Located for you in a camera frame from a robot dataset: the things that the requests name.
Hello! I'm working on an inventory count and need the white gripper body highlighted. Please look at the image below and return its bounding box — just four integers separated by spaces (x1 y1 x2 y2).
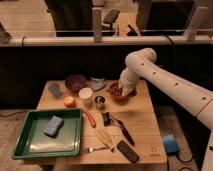
119 68 138 88

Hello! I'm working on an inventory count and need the yellow corn cob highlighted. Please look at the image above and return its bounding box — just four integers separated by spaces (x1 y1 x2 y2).
94 128 114 149

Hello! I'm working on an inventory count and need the black binder clip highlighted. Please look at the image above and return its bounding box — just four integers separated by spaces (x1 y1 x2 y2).
102 112 111 126

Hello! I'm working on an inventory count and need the green plastic tray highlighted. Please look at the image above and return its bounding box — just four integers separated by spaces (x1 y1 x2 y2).
12 108 83 160

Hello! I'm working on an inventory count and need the blue plastic cup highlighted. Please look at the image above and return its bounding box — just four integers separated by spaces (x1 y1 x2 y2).
48 83 61 97

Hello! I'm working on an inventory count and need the orange fruit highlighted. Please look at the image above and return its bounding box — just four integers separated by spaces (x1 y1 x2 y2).
64 96 76 108

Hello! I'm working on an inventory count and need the wooden table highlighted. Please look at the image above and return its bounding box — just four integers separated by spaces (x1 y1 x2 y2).
19 79 168 166

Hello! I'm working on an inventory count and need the black handled knife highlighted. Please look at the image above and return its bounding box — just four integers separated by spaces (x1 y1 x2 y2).
111 115 135 146

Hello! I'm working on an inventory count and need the purple bowl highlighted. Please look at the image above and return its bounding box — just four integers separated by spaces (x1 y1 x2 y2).
65 74 87 92

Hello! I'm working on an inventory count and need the small metal cup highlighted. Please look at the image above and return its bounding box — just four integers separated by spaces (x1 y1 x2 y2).
95 96 105 109

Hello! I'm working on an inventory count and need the orange bowl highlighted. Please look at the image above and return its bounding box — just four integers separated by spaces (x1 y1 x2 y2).
108 82 127 101

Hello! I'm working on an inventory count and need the dark red grape bunch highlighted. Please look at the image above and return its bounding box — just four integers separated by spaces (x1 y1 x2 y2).
111 85 138 98

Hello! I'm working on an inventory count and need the white paper cup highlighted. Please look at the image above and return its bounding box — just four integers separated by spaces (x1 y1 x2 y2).
79 87 93 106

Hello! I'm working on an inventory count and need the orange carrot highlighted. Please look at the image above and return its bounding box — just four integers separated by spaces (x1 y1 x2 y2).
82 108 96 128

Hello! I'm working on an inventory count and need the blue sponge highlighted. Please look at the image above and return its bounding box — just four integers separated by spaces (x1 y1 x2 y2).
43 116 63 137

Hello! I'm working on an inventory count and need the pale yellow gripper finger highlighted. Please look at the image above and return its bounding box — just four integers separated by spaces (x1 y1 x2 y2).
121 87 133 97

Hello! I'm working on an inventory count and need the blue tape roll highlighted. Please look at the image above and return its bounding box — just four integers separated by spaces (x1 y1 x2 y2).
163 134 180 154

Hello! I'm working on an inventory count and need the silver fork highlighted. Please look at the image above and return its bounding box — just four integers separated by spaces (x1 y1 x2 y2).
83 147 110 153

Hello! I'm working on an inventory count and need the black remote control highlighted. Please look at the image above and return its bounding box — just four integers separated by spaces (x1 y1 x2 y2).
117 140 139 164

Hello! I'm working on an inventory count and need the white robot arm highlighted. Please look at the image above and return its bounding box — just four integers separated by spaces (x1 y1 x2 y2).
118 48 213 171

